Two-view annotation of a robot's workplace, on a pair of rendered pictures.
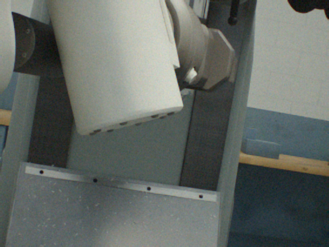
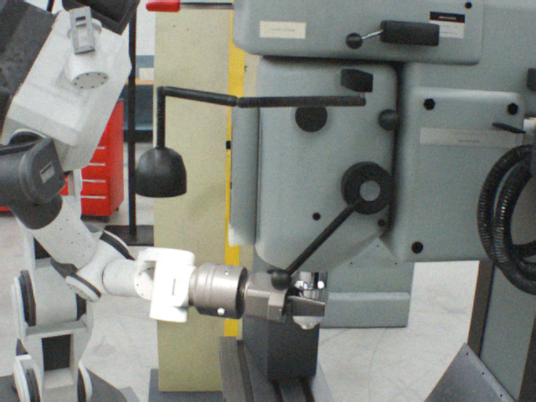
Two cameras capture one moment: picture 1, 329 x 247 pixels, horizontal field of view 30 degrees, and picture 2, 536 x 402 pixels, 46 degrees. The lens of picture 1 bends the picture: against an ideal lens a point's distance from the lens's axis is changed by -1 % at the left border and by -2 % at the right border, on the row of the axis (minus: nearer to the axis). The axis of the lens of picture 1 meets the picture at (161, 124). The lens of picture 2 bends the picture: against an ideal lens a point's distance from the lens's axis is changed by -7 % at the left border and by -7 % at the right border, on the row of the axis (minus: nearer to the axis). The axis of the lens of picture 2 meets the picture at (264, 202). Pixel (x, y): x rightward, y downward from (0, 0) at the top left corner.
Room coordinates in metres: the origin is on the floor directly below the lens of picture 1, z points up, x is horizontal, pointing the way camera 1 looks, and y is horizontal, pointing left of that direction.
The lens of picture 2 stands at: (0.54, -1.01, 1.67)
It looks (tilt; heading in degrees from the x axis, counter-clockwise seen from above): 15 degrees down; 90
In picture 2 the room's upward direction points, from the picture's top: 2 degrees clockwise
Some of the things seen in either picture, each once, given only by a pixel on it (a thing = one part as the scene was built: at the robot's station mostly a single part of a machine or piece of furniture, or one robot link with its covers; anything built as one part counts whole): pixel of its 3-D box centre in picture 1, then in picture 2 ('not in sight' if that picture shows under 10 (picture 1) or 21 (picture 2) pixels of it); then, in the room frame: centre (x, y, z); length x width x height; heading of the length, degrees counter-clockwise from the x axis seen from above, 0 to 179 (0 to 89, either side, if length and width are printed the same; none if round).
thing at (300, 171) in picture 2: not in sight; (319, 159); (0.61, 0.00, 1.47); 0.21 x 0.19 x 0.32; 97
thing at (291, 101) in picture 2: not in sight; (304, 101); (0.58, -0.20, 1.58); 0.17 x 0.01 x 0.01; 25
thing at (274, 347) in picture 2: not in sight; (279, 319); (0.57, 0.43, 1.00); 0.22 x 0.12 x 0.20; 107
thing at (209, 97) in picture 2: not in sight; (201, 96); (0.45, -0.18, 1.58); 0.17 x 0.01 x 0.01; 133
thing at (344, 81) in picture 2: not in sight; (356, 87); (0.65, -0.14, 1.60); 0.08 x 0.02 x 0.04; 97
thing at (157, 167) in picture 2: not in sight; (160, 169); (0.39, -0.11, 1.47); 0.07 x 0.07 x 0.06
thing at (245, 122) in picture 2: not in sight; (243, 175); (0.50, -0.02, 1.45); 0.04 x 0.04 x 0.21; 7
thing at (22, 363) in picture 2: not in sight; (52, 381); (-0.07, 0.61, 0.68); 0.21 x 0.20 x 0.13; 119
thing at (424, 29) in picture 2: not in sight; (390, 35); (0.69, -0.13, 1.66); 0.12 x 0.04 x 0.04; 7
